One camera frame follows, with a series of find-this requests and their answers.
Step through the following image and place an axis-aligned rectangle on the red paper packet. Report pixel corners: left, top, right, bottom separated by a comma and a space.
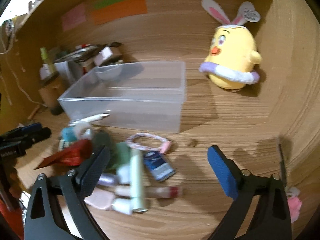
35, 139, 93, 170

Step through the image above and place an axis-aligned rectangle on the white pen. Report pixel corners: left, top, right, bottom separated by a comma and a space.
68, 113, 110, 126

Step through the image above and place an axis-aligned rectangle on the mint green tube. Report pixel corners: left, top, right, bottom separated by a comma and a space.
115, 142, 131, 184

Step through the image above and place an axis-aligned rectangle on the pale green cosmetic tube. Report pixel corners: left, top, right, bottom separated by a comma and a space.
130, 148, 148, 213

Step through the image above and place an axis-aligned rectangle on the blue Max staples box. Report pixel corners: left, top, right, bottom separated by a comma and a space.
143, 151, 176, 182

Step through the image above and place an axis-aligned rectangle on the pink-capped white tube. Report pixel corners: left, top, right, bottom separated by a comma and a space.
114, 185, 183, 198

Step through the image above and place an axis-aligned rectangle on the pink braided hair tie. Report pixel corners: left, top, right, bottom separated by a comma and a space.
126, 132, 172, 155

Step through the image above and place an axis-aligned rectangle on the white tape roll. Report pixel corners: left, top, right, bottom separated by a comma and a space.
73, 121, 94, 140

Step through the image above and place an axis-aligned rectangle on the dark green spray bottle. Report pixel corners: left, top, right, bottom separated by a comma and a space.
92, 130, 119, 171

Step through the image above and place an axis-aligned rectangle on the black comb with pink charm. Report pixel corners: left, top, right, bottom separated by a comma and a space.
278, 143, 303, 223

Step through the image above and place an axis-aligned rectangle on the pink powder puff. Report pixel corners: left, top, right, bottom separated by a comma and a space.
84, 187, 115, 210

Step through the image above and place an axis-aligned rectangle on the brown jar with dark lid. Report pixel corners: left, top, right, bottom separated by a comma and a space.
39, 72, 66, 115

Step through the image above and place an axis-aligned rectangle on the small white cap bottle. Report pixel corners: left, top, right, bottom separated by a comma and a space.
112, 198, 132, 215

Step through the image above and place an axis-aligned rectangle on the yellow-green spray bottle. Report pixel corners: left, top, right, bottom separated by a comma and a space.
40, 47, 56, 74

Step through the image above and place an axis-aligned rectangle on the stack of papers and books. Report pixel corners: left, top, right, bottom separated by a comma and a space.
39, 43, 106, 86

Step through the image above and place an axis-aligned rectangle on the white bowl of trinkets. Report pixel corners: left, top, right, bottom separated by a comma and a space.
95, 60, 123, 81

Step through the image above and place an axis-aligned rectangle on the small white cardboard box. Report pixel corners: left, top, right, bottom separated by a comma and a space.
93, 47, 122, 66

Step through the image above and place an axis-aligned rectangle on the clear plastic storage bin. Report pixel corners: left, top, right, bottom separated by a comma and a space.
59, 61, 186, 133

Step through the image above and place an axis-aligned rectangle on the pink sticky note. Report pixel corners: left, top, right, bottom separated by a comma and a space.
61, 3, 86, 31

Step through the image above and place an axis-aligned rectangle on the orange sticky note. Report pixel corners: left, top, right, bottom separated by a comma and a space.
91, 0, 148, 25

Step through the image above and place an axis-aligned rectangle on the yellow chick bunny plush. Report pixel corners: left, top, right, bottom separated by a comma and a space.
199, 0, 262, 91

